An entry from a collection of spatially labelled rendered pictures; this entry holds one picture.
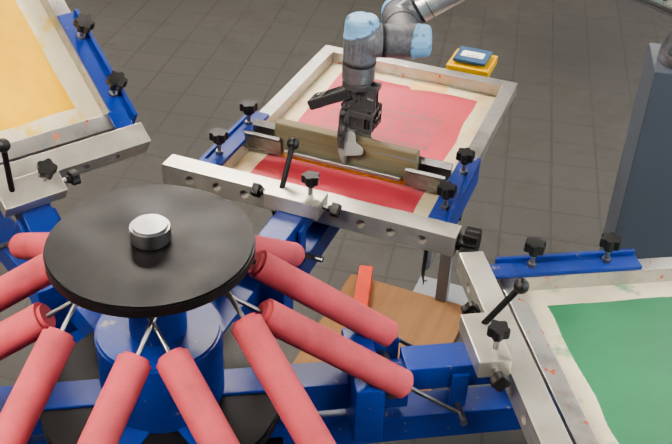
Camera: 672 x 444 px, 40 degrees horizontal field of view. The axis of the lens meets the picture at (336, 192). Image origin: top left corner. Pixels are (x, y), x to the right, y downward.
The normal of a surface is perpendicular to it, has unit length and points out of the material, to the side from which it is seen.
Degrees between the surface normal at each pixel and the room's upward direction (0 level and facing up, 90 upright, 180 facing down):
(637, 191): 90
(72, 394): 0
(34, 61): 32
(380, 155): 90
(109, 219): 0
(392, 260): 0
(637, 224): 90
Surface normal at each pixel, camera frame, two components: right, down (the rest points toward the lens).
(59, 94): 0.36, -0.47
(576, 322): 0.04, -0.84
